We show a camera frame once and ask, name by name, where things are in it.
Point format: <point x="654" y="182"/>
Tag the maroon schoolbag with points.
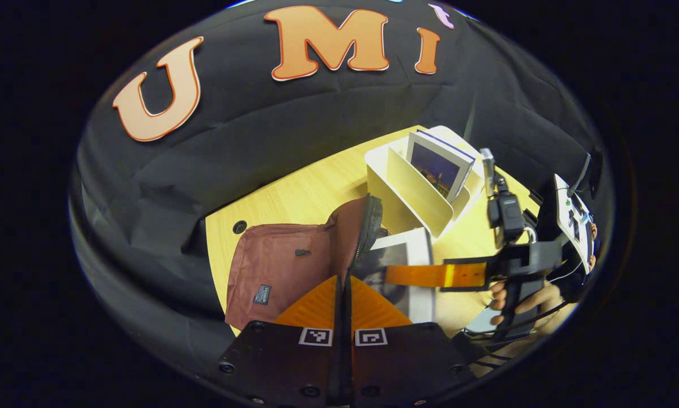
<point x="277" y="272"/>

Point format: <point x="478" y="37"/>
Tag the thin black pole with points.
<point x="469" y="127"/>

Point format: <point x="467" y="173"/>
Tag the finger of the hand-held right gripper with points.
<point x="419" y="275"/>

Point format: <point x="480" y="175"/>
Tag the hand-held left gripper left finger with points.
<point x="294" y="362"/>

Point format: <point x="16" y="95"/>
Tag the white bookshelf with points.
<point x="413" y="198"/>

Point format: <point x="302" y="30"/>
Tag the white device with ports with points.
<point x="574" y="221"/>

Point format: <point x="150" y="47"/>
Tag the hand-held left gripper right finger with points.
<point x="396" y="362"/>

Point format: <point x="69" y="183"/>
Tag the book with grey cover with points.
<point x="413" y="249"/>

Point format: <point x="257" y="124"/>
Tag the book with blue cover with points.
<point x="438" y="167"/>

